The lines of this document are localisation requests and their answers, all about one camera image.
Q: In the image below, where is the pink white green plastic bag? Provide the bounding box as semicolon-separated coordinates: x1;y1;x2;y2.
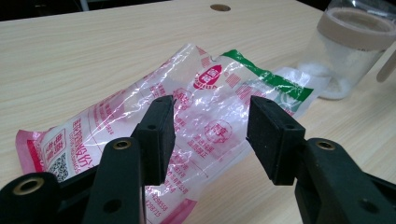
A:
15;42;331;224

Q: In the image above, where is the clear jar with beige rim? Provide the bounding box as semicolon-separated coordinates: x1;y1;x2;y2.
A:
297;0;396;101

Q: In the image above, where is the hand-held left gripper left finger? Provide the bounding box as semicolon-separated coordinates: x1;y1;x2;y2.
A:
82;94;177;224

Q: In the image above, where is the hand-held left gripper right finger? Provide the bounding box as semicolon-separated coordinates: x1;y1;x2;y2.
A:
246;94;396;224

